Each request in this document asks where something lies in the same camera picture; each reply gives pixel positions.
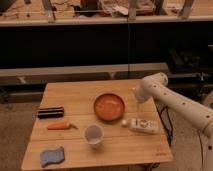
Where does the orange ceramic bowl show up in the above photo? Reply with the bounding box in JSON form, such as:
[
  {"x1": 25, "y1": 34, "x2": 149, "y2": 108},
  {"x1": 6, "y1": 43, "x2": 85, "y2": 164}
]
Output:
[{"x1": 93, "y1": 93, "x2": 125, "y2": 121}]

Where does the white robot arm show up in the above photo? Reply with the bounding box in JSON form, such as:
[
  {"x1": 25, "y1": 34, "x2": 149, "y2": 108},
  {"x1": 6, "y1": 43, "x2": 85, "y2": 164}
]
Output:
[{"x1": 133, "y1": 72, "x2": 213, "y2": 171}]

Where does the wooden folding table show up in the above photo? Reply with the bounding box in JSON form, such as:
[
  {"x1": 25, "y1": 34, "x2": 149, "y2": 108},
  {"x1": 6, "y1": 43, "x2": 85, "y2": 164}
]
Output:
[{"x1": 22, "y1": 79, "x2": 173, "y2": 171}]

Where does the clear plastic cup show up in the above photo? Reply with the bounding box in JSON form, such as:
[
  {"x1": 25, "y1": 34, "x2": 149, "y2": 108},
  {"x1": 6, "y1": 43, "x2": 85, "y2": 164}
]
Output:
[{"x1": 84, "y1": 124, "x2": 104, "y2": 148}]

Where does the white squeeze bottle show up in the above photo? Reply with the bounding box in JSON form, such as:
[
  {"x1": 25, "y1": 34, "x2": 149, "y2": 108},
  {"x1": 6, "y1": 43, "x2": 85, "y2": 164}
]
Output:
[{"x1": 122, "y1": 118, "x2": 159, "y2": 134}]

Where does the orange carrot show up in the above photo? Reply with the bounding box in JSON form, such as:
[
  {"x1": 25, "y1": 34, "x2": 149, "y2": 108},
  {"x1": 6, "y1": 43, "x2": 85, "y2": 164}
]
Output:
[{"x1": 47, "y1": 121, "x2": 78, "y2": 130}]

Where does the black rectangular case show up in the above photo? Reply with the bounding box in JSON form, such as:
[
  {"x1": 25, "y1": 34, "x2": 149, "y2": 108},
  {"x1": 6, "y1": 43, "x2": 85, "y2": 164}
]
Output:
[{"x1": 37, "y1": 107, "x2": 64, "y2": 119}]

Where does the long metal shelf rack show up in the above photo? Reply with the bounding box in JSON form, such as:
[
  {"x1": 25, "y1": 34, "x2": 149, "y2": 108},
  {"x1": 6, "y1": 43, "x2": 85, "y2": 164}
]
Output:
[{"x1": 0, "y1": 0, "x2": 213, "y2": 86}]

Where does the blue sponge cloth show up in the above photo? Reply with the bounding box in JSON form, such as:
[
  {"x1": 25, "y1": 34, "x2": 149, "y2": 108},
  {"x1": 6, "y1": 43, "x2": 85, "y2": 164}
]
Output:
[{"x1": 40, "y1": 147, "x2": 65, "y2": 168}]

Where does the black power cable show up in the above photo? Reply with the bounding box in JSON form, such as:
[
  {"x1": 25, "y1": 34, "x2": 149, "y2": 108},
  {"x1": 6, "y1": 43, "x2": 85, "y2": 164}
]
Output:
[{"x1": 156, "y1": 103, "x2": 175, "y2": 148}]

